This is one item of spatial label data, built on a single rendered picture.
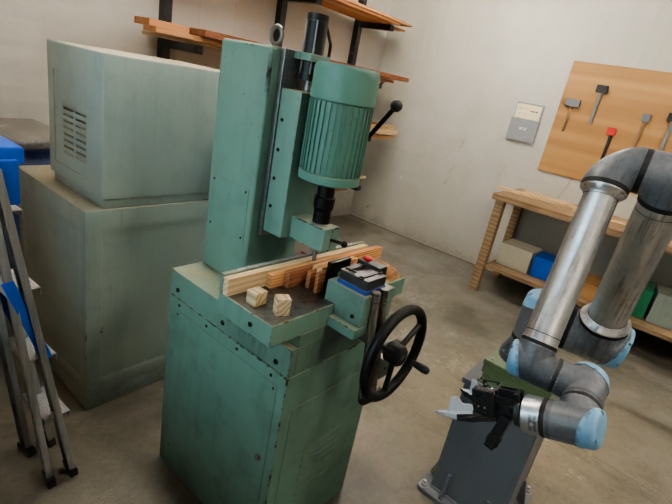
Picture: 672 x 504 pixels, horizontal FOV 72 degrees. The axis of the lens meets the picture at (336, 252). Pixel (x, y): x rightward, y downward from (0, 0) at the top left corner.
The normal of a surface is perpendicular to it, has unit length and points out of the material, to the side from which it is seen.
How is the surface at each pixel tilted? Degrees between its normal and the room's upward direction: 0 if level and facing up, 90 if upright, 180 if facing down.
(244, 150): 90
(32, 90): 90
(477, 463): 90
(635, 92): 90
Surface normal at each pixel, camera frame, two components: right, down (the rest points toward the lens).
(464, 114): -0.63, 0.16
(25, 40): 0.75, 0.36
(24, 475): 0.18, -0.92
